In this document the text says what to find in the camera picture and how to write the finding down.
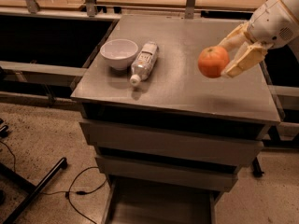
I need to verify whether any open bottom grey drawer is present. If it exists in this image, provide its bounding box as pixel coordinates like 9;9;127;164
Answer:
101;176;221;224

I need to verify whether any black stand leg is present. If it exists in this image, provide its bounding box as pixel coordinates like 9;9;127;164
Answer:
0;157;67;224

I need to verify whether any white ceramic bowl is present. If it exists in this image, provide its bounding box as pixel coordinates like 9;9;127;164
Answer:
100;39;138;71

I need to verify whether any top grey drawer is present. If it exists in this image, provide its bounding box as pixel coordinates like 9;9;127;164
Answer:
79;119;263;166

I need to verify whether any grey drawer cabinet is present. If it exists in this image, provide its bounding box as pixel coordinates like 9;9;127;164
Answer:
70;13;282;224

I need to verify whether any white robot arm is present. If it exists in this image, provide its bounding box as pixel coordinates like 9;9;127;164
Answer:
220;0;299;78

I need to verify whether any black floor cable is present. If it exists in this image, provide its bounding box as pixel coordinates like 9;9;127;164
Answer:
39;166;108;224

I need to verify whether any clear plastic water bottle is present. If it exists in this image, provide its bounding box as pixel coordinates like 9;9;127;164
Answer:
130;41;159;87

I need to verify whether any grey metal frame rail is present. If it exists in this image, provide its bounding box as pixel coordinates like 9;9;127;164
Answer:
0;61;87;87

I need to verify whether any middle grey drawer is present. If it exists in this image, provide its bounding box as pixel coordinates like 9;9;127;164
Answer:
95;155;237;192

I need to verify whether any orange fruit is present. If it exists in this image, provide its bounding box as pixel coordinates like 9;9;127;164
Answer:
198;46;230;78

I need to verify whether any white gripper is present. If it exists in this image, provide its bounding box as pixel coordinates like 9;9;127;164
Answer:
219;0;299;78

